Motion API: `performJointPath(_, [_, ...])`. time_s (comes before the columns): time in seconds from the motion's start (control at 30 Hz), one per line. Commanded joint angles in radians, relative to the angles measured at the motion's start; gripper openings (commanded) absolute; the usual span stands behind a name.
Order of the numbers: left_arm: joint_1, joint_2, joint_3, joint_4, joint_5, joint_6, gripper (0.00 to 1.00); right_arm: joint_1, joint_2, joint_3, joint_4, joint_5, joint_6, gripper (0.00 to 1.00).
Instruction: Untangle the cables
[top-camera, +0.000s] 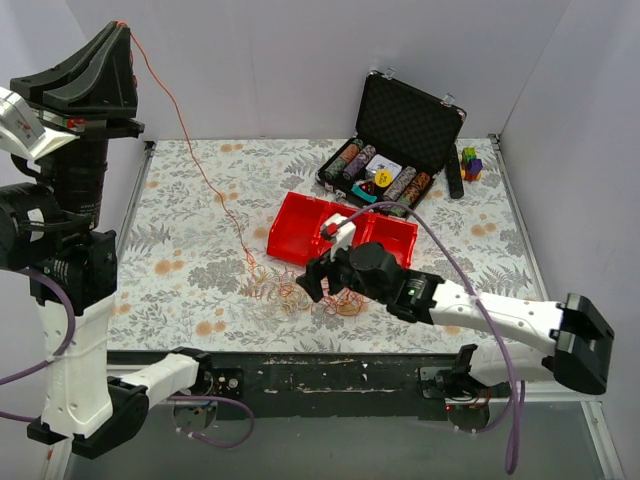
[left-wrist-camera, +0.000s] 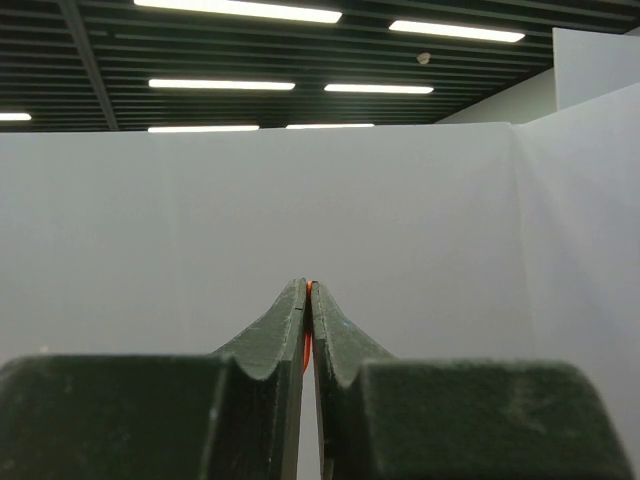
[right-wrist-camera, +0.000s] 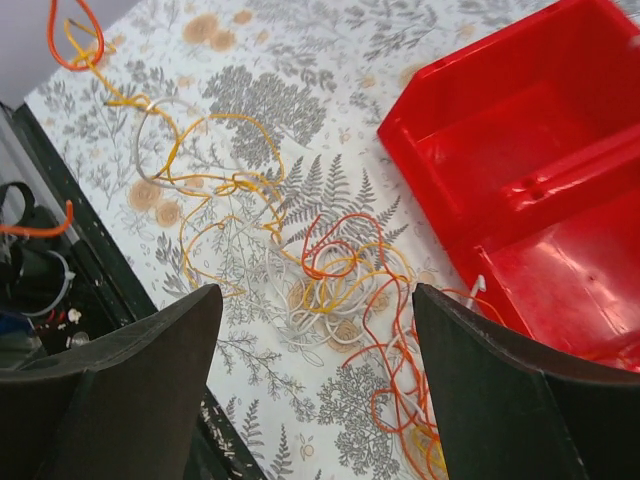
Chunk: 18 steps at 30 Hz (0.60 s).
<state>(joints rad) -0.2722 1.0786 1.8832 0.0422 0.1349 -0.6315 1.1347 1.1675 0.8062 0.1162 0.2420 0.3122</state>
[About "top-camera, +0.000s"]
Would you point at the red compartment tray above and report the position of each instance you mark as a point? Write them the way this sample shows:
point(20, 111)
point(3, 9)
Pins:
point(295, 235)

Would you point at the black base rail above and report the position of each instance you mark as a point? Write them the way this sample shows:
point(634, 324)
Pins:
point(323, 385)

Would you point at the orange black chip row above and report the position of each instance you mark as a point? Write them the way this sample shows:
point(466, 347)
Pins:
point(415, 189)

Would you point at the teal plastic piece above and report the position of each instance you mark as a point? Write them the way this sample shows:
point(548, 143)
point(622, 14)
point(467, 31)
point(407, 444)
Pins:
point(362, 194)

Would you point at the colourful block toy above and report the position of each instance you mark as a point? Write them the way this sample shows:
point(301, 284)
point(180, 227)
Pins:
point(471, 165)

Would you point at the purple poker chip row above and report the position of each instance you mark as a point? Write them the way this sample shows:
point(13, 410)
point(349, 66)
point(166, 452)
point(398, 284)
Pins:
point(359, 161)

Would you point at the red triangle piece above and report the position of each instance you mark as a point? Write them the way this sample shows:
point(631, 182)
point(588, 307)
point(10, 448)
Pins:
point(368, 187)

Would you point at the floral table mat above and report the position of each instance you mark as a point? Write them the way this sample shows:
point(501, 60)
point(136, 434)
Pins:
point(194, 269)

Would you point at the yellow dealer button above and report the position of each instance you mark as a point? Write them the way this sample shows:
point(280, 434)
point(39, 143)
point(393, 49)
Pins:
point(383, 178)

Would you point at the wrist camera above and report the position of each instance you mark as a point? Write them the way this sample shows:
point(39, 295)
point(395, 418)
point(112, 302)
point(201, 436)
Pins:
point(340, 232)
point(22, 134)

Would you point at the green poker chip row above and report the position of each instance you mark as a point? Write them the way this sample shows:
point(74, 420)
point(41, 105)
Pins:
point(344, 158)

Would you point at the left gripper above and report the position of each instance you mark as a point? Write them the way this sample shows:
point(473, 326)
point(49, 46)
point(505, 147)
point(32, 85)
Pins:
point(93, 123)

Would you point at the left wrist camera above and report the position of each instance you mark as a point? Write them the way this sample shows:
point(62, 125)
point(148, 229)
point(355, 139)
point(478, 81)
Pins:
point(22, 134)

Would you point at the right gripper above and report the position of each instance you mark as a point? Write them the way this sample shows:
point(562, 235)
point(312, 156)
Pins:
point(318, 270)

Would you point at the black poker chip case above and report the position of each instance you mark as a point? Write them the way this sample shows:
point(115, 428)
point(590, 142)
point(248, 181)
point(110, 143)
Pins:
point(405, 125)

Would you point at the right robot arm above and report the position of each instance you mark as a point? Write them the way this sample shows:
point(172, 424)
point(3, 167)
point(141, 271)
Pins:
point(569, 342)

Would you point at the black remote control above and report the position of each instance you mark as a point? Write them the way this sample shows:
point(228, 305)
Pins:
point(453, 174)

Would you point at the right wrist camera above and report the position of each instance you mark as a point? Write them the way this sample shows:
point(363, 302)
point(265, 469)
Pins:
point(340, 232)

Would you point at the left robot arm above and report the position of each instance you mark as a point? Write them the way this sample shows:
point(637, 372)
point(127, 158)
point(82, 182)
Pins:
point(72, 268)

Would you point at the white card deck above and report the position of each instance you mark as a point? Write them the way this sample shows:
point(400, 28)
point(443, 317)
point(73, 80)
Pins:
point(379, 162)

